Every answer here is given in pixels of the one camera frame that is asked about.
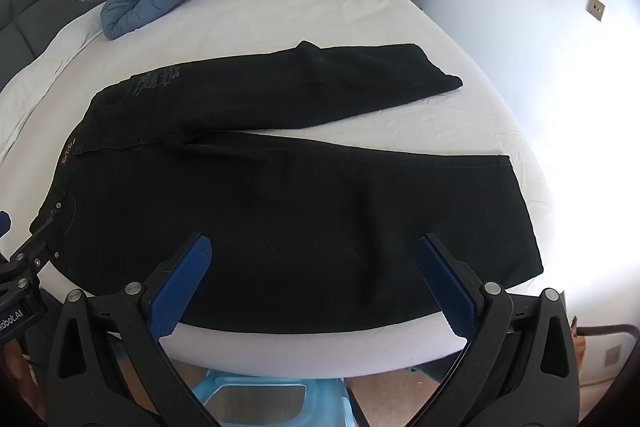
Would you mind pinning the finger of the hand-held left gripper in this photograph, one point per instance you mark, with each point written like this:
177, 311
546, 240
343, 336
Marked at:
47, 229
4, 223

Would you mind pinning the light blue plastic stool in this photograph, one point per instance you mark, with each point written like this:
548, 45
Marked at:
320, 399

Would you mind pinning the grey padded headboard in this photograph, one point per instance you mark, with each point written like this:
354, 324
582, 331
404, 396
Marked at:
30, 7

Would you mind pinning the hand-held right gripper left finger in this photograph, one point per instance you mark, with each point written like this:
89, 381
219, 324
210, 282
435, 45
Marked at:
180, 289

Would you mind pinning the low wall socket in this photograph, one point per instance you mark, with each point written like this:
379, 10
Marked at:
613, 355

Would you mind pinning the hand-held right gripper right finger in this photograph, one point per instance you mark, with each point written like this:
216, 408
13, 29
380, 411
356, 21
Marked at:
446, 289

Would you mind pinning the bed with white sheet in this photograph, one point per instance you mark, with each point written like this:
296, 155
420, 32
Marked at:
300, 17

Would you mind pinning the black pants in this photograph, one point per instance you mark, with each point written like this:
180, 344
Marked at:
300, 207

